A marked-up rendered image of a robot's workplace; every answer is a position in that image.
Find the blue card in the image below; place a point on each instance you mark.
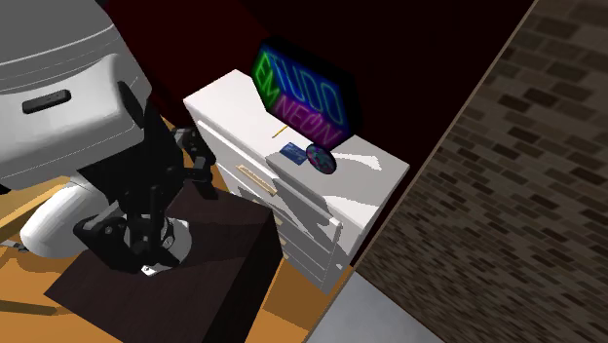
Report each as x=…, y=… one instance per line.
x=293, y=153

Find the dark robot stand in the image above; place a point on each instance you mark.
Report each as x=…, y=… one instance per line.
x=204, y=266

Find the yellow pencil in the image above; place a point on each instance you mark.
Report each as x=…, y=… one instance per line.
x=280, y=132

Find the black neon sign box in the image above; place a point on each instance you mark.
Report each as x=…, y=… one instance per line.
x=304, y=90

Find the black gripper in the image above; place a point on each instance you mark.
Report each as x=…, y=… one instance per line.
x=142, y=166

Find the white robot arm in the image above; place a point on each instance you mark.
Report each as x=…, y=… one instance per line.
x=61, y=57

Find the white chest of drawers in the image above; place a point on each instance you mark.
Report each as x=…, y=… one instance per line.
x=228, y=107

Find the round multicoloured disc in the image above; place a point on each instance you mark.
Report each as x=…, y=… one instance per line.
x=321, y=159

